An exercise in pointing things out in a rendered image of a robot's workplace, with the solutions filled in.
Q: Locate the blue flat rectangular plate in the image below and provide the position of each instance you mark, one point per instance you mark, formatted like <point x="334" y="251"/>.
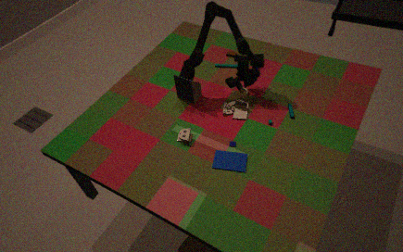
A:
<point x="225" y="160"/>

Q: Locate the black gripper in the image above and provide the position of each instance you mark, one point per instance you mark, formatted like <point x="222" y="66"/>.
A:
<point x="231" y="82"/>

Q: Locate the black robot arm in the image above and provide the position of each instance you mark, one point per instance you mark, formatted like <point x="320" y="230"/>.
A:
<point x="256" y="60"/>

